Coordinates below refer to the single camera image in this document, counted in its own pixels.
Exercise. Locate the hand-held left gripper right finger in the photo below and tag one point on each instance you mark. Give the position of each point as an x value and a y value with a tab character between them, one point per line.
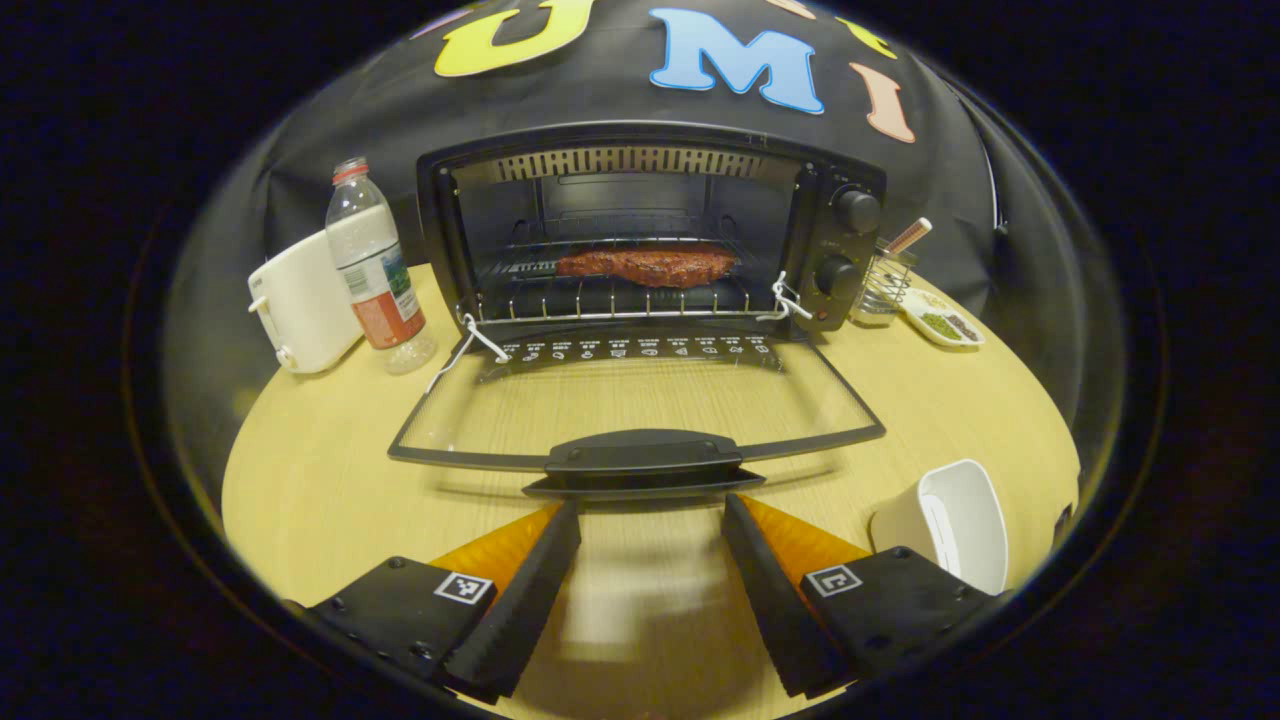
775	600

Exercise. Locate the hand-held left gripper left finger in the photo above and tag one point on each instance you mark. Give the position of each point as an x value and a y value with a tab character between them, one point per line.
530	600

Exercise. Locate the red raw steak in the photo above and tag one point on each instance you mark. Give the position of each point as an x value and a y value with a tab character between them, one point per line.
650	266

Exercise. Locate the black electric oven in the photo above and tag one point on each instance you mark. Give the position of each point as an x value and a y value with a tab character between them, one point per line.
845	246

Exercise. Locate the white plastic container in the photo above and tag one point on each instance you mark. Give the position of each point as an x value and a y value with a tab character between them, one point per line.
975	520

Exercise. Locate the white divided condiment dish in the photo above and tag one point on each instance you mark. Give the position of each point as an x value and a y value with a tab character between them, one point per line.
940	322

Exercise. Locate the clear plastic water bottle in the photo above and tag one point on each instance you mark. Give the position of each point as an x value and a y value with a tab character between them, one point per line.
375	270

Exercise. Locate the white toaster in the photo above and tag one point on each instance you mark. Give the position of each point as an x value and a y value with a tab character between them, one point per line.
300	310

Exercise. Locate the brown and white tube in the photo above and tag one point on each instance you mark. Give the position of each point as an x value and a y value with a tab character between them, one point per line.
910	236

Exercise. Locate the black backdrop cloth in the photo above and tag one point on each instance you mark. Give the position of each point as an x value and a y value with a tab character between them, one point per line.
330	130

